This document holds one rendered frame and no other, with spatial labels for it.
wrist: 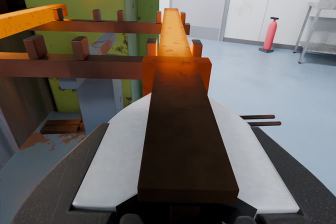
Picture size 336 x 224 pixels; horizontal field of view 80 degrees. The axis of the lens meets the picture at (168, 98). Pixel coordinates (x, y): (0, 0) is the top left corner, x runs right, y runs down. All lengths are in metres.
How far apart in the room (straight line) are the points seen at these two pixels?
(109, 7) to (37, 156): 0.40
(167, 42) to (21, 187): 0.37
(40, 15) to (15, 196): 0.31
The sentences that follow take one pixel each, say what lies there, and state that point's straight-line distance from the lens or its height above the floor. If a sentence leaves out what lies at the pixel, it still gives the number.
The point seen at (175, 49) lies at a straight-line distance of 0.18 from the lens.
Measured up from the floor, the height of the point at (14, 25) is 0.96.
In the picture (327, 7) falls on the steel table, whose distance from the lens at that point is 3.46.
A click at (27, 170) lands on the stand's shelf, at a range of 0.49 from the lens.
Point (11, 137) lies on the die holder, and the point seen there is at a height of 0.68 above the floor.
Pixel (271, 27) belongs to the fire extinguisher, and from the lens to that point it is 3.81.
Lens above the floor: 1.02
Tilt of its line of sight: 30 degrees down
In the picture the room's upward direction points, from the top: 2 degrees clockwise
